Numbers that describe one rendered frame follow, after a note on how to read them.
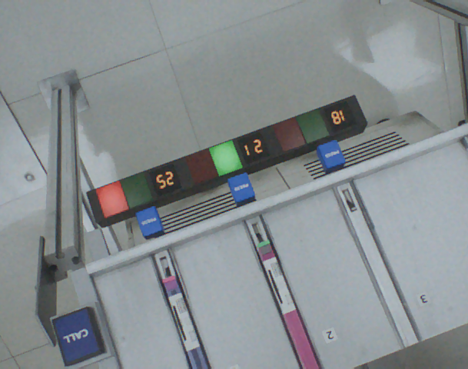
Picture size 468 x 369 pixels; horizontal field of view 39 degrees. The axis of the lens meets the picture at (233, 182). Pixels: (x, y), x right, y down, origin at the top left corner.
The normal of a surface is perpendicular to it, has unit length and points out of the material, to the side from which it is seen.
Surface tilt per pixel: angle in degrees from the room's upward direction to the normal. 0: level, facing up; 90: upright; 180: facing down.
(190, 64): 0
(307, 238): 44
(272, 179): 90
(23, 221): 0
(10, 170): 0
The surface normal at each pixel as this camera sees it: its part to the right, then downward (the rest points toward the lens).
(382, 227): -0.03, -0.25
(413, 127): -0.27, -0.83
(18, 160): 0.22, 0.44
